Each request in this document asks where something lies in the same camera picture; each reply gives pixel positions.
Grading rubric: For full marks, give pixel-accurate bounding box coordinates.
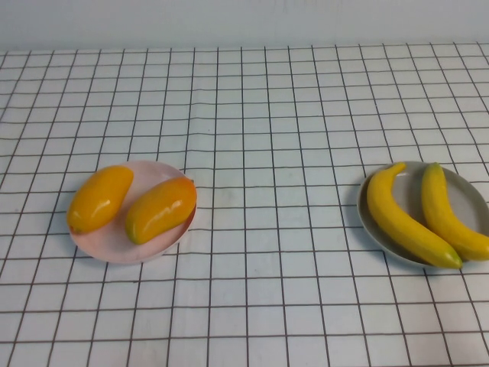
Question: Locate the white grid-pattern tablecloth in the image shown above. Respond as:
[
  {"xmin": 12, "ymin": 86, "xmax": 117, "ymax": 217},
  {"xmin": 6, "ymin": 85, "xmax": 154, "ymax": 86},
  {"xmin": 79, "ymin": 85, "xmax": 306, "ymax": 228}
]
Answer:
[{"xmin": 0, "ymin": 42, "xmax": 489, "ymax": 367}]

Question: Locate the yellow banana with long stem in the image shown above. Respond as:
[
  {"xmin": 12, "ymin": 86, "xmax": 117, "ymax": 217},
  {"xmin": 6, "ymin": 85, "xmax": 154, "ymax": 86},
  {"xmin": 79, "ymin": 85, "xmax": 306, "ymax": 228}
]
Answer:
[{"xmin": 366, "ymin": 162, "xmax": 464, "ymax": 270}]

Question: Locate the yellow banana with short stem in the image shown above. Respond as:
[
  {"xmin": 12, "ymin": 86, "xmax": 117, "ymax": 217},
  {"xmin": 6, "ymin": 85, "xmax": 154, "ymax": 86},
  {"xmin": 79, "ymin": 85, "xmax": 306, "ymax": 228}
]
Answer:
[{"xmin": 421, "ymin": 162, "xmax": 489, "ymax": 262}]

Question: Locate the plain yellow-orange mango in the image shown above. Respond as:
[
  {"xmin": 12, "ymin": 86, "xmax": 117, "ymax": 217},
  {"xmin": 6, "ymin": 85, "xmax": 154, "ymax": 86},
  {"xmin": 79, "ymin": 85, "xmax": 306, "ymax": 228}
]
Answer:
[{"xmin": 66, "ymin": 165, "xmax": 134, "ymax": 235}]

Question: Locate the grey round plate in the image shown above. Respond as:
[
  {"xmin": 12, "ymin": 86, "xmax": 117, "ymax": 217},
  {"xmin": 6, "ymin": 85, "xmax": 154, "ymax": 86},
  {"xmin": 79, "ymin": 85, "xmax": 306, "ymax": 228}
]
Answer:
[{"xmin": 355, "ymin": 161, "xmax": 489, "ymax": 269}]

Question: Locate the yellow mango with red blush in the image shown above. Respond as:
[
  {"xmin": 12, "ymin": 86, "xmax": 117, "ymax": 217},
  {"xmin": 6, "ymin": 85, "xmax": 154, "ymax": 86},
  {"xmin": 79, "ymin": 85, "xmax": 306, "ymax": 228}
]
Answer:
[{"xmin": 125, "ymin": 177, "xmax": 199, "ymax": 245}]

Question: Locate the pink round plate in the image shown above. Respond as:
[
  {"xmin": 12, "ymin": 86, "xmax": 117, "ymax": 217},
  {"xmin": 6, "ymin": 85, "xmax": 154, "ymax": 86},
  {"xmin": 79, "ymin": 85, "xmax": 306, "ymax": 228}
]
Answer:
[{"xmin": 68, "ymin": 161, "xmax": 198, "ymax": 265}]

